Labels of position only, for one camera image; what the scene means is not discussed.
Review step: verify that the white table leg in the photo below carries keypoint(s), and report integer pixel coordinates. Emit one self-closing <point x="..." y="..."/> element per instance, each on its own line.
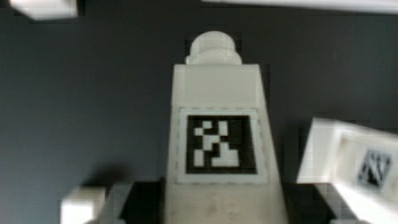
<point x="223" y="183"/>
<point x="80" y="205"/>

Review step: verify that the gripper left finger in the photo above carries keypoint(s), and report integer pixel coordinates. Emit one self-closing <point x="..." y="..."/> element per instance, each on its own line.
<point x="134" y="204"/>

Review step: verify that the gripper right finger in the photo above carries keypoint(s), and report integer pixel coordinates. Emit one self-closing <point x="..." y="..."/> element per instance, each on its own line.
<point x="308" y="208"/>

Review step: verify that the white sheet with markers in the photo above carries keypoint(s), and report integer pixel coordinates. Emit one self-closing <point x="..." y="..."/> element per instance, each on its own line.
<point x="370" y="6"/>

